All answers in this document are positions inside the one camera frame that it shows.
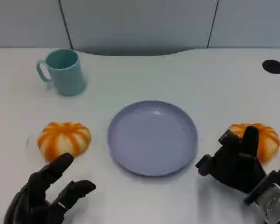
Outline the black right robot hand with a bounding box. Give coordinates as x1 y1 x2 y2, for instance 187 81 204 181
195 126 267 194

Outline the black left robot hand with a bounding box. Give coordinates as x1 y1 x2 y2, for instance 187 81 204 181
3 153 97 224

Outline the orange and white bread roll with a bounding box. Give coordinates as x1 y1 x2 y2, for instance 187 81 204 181
227 123 280 164
37 121 92 162

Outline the lilac plate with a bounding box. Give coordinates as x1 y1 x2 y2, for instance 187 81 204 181
107 100 199 177

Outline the pale green mug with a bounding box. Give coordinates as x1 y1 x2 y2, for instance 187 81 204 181
36 49 87 97

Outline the black table cable grommet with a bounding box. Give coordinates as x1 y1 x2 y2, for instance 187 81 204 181
262 59 280 75

